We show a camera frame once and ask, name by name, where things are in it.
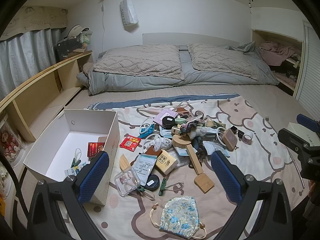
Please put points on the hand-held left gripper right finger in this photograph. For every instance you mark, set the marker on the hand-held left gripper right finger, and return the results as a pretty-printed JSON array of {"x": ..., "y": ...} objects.
[{"x": 226, "y": 177}]

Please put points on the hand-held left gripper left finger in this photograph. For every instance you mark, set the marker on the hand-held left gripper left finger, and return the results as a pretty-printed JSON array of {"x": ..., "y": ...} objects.
[{"x": 93, "y": 177}]

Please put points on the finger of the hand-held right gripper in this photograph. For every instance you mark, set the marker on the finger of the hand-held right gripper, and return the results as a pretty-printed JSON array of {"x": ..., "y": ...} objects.
[
  {"x": 307, "y": 122},
  {"x": 292, "y": 140}
]

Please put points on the wooden spatula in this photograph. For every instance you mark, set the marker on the wooden spatula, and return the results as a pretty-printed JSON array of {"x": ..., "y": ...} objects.
[{"x": 203, "y": 182}]

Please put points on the white cardboard box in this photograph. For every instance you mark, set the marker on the white cardboard box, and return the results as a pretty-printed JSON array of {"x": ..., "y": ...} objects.
[{"x": 82, "y": 120}]

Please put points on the green clip with white loop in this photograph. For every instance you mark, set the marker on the green clip with white loop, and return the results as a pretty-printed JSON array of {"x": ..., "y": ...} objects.
[
  {"x": 141, "y": 189},
  {"x": 75, "y": 162},
  {"x": 162, "y": 186}
]

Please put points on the white rectangular box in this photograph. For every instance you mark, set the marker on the white rectangular box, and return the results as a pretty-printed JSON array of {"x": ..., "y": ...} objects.
[{"x": 296, "y": 130}]

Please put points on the curved metal rod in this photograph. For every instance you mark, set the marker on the curved metal rod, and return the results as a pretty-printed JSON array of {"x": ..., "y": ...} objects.
[{"x": 297, "y": 167}]

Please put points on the red box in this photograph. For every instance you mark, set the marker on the red box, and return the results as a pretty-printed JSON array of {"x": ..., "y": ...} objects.
[{"x": 94, "y": 150}]

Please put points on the clear plastic packet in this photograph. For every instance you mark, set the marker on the clear plastic packet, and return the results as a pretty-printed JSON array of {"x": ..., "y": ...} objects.
[{"x": 212, "y": 148}]

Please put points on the clear plastic nail case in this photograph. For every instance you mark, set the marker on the clear plastic nail case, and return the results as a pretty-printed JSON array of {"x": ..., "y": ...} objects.
[{"x": 126, "y": 181}]

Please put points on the wooden half-round piece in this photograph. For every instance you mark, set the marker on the wooden half-round piece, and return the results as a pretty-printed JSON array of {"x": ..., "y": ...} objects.
[{"x": 124, "y": 165}]

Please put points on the square wooden box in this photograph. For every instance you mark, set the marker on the square wooden box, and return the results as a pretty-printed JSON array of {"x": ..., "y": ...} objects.
[{"x": 230, "y": 138}]

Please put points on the washi tape roll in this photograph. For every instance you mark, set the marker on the washi tape roll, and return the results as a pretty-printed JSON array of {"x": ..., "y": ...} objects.
[{"x": 247, "y": 141}]

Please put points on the white louvre door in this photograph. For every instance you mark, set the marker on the white louvre door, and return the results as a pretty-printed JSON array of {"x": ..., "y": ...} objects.
[{"x": 310, "y": 80}]

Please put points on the blue knit band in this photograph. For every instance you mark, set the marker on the blue knit band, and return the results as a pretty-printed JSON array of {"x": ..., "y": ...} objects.
[{"x": 197, "y": 143}]

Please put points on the small black box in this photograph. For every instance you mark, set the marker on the small black box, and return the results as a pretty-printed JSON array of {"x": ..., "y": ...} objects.
[
  {"x": 241, "y": 133},
  {"x": 234, "y": 129}
]

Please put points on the light blue packet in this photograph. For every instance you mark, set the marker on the light blue packet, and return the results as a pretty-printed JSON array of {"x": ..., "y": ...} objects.
[
  {"x": 182, "y": 153},
  {"x": 164, "y": 131}
]

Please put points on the red sachet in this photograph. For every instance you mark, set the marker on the red sachet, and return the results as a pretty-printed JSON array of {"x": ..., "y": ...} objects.
[{"x": 130, "y": 143}]

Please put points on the white paper packet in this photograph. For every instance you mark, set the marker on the white paper packet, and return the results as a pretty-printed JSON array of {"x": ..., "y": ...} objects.
[{"x": 143, "y": 166}]

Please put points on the white fluffy scrunchie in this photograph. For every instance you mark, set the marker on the white fluffy scrunchie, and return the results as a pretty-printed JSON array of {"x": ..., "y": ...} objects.
[{"x": 200, "y": 132}]

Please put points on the dark green clip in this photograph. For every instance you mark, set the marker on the dark green clip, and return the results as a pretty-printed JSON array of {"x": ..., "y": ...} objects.
[{"x": 217, "y": 125}]

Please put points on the round wooden block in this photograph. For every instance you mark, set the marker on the round wooden block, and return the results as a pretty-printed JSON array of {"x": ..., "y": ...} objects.
[{"x": 181, "y": 142}]

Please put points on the black round tin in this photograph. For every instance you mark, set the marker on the black round tin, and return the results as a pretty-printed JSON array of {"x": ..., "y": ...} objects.
[{"x": 152, "y": 181}]

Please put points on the yellow tissue pack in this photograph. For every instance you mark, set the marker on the yellow tissue pack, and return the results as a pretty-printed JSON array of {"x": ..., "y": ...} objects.
[{"x": 166, "y": 163}]

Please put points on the floral scrunchie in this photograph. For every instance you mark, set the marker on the floral scrunchie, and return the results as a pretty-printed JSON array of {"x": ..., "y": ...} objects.
[{"x": 187, "y": 128}]

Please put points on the brown leather piece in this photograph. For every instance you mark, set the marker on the brown leather piece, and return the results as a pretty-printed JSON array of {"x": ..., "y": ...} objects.
[{"x": 153, "y": 152}]

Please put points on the small wooden stamp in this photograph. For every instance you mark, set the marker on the small wooden stamp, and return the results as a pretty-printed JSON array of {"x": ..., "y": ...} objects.
[{"x": 176, "y": 130}]

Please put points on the brown tape roll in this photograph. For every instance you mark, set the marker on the brown tape roll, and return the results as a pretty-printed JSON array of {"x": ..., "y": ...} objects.
[{"x": 196, "y": 115}]

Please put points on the green round tin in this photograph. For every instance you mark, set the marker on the green round tin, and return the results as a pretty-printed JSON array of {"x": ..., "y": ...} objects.
[{"x": 180, "y": 121}]

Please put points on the pink clothes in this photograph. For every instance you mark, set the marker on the pink clothes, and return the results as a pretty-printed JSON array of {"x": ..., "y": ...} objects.
[{"x": 272, "y": 52}]

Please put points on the brown leather pouch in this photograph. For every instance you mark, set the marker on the brown leather pouch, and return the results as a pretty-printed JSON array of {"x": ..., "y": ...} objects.
[{"x": 182, "y": 111}]

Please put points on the black round jar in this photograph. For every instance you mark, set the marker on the black round jar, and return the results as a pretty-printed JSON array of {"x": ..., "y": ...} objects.
[{"x": 168, "y": 122}]

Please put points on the purple card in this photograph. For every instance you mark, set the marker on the purple card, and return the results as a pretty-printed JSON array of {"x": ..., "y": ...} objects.
[{"x": 161, "y": 117}]

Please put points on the red floral printed cloth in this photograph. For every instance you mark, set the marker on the red floral printed cloth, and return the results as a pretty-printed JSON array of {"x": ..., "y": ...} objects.
[{"x": 10, "y": 142}]

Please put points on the grey duvet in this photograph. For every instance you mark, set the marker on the grey duvet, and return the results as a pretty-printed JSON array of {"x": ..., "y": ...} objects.
[{"x": 140, "y": 82}]

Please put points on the wooden bedside shelf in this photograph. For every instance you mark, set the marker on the wooden bedside shelf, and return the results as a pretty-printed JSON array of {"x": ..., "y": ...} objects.
[{"x": 32, "y": 87}]

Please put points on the black bag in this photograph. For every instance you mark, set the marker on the black bag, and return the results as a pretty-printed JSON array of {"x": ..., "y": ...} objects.
[{"x": 66, "y": 50}]

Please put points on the white headboard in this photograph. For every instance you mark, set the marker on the white headboard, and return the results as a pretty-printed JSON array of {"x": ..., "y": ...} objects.
[{"x": 195, "y": 38}]

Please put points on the grey curtain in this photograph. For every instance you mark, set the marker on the grey curtain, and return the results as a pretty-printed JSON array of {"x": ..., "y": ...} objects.
[{"x": 22, "y": 55}]

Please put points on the white visor hat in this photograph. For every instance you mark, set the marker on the white visor hat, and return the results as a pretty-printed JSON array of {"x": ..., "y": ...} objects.
[{"x": 75, "y": 31}]

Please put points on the beige doodle valance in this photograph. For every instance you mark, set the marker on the beige doodle valance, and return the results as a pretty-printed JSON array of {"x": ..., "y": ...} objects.
[{"x": 37, "y": 20}]

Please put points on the white hanging bag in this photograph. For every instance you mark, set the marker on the white hanging bag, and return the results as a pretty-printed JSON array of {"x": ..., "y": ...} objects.
[{"x": 128, "y": 10}]

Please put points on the wooden wall niche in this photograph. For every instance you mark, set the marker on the wooden wall niche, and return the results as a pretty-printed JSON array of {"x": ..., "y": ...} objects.
[{"x": 255, "y": 38}]

